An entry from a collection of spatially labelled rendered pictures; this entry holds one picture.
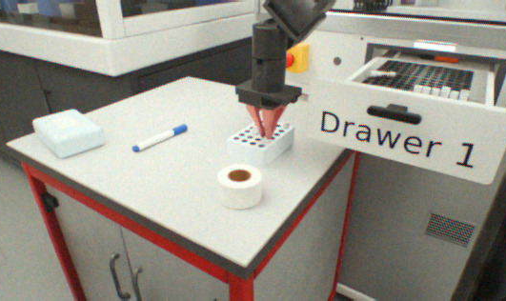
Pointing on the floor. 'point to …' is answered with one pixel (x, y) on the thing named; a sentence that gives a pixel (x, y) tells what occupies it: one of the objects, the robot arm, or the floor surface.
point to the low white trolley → (192, 205)
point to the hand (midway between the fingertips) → (267, 133)
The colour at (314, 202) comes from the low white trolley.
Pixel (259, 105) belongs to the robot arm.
